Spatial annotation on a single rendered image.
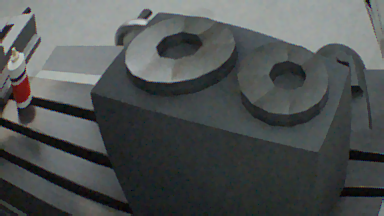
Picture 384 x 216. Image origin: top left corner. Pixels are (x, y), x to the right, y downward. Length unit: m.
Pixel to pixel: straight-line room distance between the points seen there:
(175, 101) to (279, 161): 0.10
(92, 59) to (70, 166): 0.50
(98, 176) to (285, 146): 0.32
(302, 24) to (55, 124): 1.78
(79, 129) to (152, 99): 0.29
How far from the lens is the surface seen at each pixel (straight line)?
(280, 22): 2.66
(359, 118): 1.43
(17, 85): 1.00
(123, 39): 1.56
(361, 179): 0.82
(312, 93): 0.63
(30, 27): 1.12
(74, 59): 1.40
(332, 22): 2.69
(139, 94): 0.68
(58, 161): 0.92
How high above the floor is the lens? 1.58
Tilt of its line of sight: 42 degrees down
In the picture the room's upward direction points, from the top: 12 degrees counter-clockwise
